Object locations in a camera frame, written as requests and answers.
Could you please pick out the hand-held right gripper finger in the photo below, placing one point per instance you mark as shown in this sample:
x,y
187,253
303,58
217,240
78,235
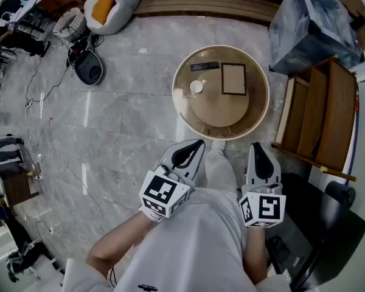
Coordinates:
x,y
251,166
275,166

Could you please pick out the round glass coffee table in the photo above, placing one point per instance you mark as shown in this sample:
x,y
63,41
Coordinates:
x,y
222,111

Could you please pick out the white power strip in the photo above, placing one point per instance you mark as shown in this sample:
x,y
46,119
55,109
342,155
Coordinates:
x,y
39,172

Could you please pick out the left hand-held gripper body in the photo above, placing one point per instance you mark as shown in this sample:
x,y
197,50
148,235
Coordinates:
x,y
164,193

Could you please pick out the person's leg in light trousers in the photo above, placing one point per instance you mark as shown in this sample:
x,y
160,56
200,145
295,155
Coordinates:
x,y
220,172

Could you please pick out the blue marbled cube box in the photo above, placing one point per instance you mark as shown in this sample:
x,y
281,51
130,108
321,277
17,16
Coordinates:
x,y
307,32

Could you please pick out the white bean bag chair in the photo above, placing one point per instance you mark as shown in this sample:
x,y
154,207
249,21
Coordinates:
x,y
124,5

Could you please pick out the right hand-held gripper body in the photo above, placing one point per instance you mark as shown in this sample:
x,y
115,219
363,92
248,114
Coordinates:
x,y
263,208

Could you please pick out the wooden slatted platform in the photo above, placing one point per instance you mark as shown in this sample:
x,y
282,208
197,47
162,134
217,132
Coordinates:
x,y
207,3

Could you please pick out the grey robot vacuum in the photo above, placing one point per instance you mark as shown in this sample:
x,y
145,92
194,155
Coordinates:
x,y
88,68

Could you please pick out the person's right forearm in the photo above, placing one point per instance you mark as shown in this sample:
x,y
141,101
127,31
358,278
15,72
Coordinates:
x,y
257,254

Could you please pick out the person's left forearm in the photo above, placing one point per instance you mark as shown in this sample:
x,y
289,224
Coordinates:
x,y
118,245

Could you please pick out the black remote control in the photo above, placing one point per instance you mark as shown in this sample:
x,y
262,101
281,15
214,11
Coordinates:
x,y
203,66

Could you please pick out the small dark wooden table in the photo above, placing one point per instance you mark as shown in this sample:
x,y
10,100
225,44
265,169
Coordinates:
x,y
15,184

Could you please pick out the person's white shoe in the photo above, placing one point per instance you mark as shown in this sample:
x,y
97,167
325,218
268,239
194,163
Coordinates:
x,y
219,144

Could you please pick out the dark-rimmed picture frame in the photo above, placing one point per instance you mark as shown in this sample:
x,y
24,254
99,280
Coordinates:
x,y
233,78

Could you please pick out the person's white shirt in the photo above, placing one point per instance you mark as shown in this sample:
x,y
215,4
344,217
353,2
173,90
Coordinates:
x,y
194,248

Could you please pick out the white cup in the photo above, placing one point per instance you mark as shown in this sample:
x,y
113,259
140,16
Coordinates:
x,y
196,87

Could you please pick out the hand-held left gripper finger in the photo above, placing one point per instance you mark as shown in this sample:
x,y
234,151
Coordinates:
x,y
197,163
179,146

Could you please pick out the wooden shelf cabinet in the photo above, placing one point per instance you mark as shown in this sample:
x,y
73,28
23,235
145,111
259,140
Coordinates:
x,y
334,114

